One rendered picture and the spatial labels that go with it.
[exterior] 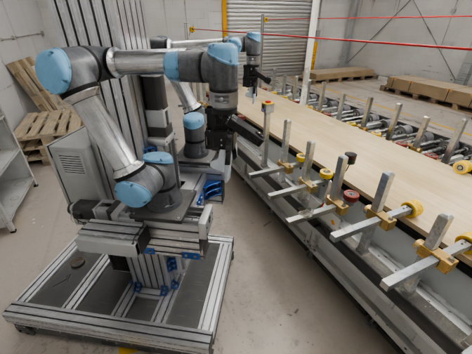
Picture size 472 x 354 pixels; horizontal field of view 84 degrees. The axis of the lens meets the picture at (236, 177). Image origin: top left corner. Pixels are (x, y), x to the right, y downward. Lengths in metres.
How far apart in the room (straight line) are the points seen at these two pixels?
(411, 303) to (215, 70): 1.21
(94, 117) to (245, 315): 1.57
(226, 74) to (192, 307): 1.45
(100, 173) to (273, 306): 1.42
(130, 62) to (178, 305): 1.40
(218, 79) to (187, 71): 0.08
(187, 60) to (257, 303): 1.71
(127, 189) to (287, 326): 1.44
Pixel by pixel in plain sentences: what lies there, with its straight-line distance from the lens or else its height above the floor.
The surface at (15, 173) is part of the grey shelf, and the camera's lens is 3.96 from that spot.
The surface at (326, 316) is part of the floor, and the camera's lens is 2.09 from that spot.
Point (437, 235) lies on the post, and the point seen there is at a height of 1.04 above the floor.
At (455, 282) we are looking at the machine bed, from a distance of 1.56.
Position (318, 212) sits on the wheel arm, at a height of 0.86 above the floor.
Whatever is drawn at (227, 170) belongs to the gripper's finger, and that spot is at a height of 1.36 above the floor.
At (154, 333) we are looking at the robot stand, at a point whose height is 0.23.
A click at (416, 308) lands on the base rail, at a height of 0.70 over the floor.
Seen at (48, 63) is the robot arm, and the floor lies 1.62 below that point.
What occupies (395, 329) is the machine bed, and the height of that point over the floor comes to 0.17.
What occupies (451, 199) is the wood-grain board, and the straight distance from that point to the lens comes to 1.81.
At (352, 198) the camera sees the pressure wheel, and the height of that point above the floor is 0.90.
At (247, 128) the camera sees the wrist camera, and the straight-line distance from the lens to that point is 0.73.
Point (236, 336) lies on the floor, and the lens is 1.94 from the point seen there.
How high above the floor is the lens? 1.72
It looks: 31 degrees down
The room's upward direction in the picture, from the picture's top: straight up
